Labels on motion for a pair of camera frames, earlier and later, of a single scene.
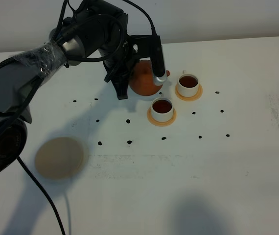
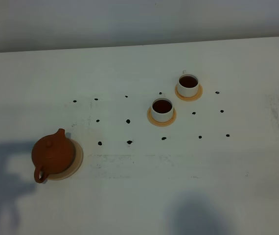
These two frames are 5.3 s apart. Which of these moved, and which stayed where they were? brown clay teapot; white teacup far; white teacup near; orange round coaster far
Moved: brown clay teapot
Stayed: white teacup far; orange round coaster far; white teacup near
